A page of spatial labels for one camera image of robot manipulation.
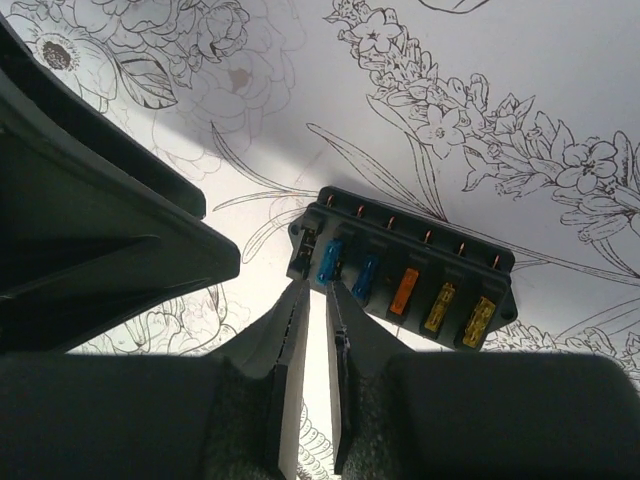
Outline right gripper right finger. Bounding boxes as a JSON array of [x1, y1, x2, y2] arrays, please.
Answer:
[[326, 282, 639, 479]]

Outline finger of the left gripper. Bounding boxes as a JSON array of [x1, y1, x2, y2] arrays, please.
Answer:
[[1, 23, 240, 352]]

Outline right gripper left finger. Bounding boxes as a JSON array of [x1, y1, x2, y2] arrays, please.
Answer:
[[1, 281, 310, 479]]

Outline black fuse box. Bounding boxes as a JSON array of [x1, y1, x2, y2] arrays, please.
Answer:
[[287, 187, 518, 351]]

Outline blue blade fuse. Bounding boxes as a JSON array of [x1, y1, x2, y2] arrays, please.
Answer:
[[315, 239, 345, 287]]

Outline floral printed table mat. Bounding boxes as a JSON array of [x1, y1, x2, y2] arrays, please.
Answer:
[[1, 1, 639, 479]]

